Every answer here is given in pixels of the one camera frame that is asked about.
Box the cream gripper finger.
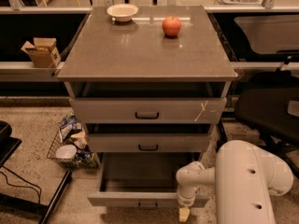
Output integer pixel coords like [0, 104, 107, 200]
[178, 207, 190, 222]

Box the grey bottom drawer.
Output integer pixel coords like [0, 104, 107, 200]
[88, 152, 200, 208]

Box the grey drawer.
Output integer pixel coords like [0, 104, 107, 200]
[88, 152, 200, 208]
[70, 82, 226, 124]
[86, 123, 212, 152]

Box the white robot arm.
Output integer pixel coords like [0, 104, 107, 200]
[176, 140, 293, 224]

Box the grey middle drawer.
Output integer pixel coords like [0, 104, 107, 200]
[86, 123, 212, 152]

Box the grey drawer cabinet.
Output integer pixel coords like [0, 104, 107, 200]
[57, 5, 239, 161]

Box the grey top drawer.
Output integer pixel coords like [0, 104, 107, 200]
[70, 82, 226, 124]

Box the open cardboard box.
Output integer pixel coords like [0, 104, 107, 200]
[21, 37, 61, 68]

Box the black office chair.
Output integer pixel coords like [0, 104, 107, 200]
[216, 55, 299, 179]

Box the white plastic container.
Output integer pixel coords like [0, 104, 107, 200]
[55, 145, 77, 159]

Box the snack bag in basket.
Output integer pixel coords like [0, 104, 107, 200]
[59, 113, 82, 141]

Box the red apple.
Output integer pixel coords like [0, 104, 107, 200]
[162, 16, 181, 37]

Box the white bowl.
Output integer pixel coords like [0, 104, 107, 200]
[107, 4, 138, 22]

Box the wire basket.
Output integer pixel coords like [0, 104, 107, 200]
[46, 128, 101, 170]

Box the black cable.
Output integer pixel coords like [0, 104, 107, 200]
[0, 164, 43, 204]

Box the black stand frame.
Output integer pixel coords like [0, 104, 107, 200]
[0, 120, 73, 224]

